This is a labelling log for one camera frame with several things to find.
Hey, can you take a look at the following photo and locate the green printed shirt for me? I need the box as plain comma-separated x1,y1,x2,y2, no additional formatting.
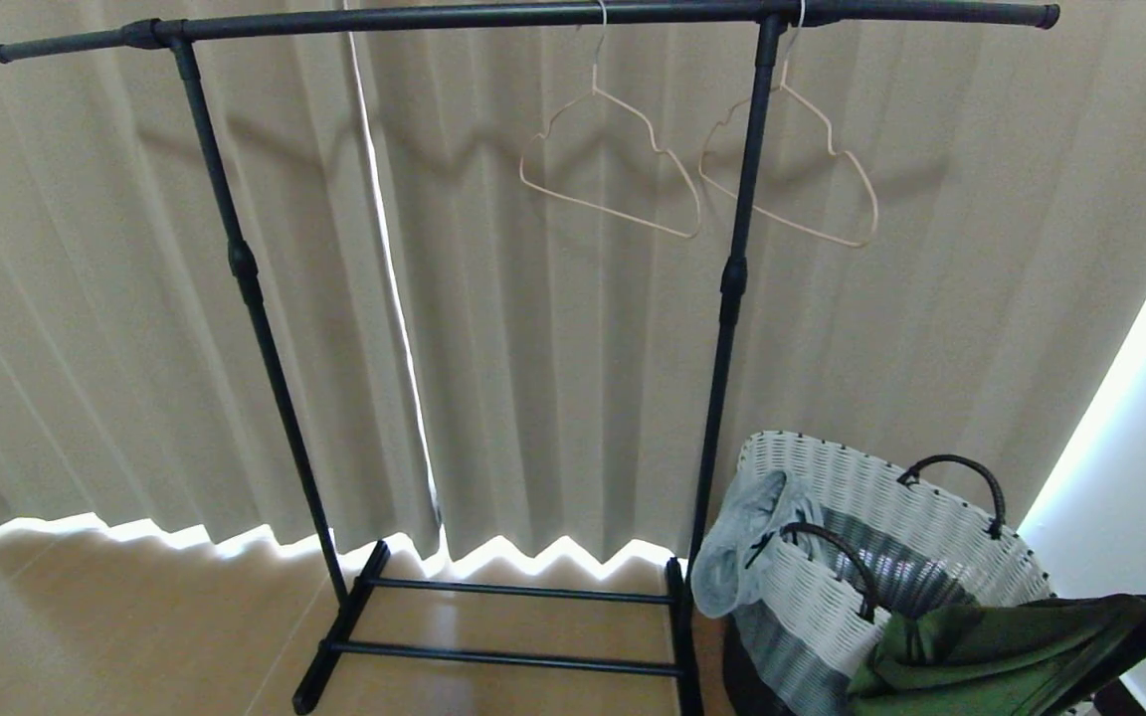
847,595,1146,716

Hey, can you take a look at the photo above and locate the pink clothes hanger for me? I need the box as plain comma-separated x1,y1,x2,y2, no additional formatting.
519,0,703,240
698,0,879,249

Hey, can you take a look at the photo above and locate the white laundry basket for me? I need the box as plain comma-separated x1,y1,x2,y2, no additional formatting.
722,431,1056,716

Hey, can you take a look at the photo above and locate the black clothes rack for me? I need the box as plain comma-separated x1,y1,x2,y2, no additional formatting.
0,0,1061,716

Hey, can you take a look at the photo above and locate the pale grey garment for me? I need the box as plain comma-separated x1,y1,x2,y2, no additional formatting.
690,469,828,620

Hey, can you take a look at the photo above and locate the beige curtain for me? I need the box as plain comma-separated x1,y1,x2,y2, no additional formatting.
0,0,1146,563

